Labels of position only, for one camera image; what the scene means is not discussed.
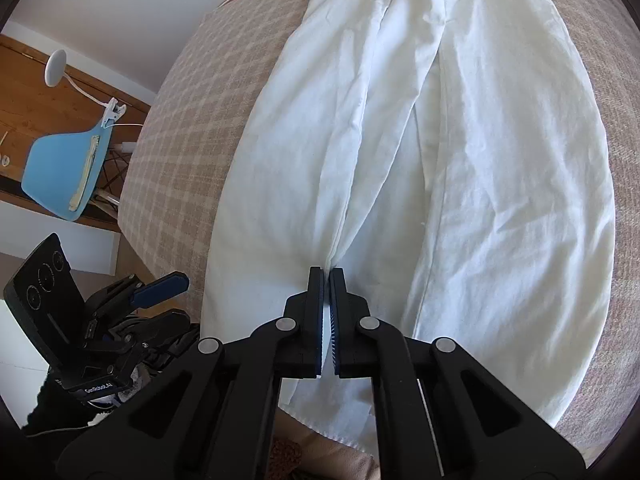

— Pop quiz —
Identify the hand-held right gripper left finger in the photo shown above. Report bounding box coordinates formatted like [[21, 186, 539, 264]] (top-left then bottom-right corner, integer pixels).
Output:
[[56, 266, 326, 480]]

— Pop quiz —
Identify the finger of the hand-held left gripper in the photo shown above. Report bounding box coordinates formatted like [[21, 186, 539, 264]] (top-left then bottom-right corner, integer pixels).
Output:
[[84, 271, 190, 322], [107, 309, 193, 357]]

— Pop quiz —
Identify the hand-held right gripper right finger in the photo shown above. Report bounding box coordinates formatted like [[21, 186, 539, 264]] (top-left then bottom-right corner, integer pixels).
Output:
[[327, 267, 587, 480]]

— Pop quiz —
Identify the white long-sleeved shirt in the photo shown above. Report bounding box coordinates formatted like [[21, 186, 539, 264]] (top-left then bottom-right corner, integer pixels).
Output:
[[200, 0, 616, 461]]

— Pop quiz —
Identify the light blue chair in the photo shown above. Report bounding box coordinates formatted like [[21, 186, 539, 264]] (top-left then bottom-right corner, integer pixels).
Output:
[[21, 127, 133, 222]]

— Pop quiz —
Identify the beige plaid blanket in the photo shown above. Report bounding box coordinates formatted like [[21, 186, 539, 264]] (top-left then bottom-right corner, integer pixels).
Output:
[[117, 0, 640, 466]]

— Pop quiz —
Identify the white clip lamp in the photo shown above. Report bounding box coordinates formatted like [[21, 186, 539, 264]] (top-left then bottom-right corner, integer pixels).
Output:
[[45, 50, 127, 129]]

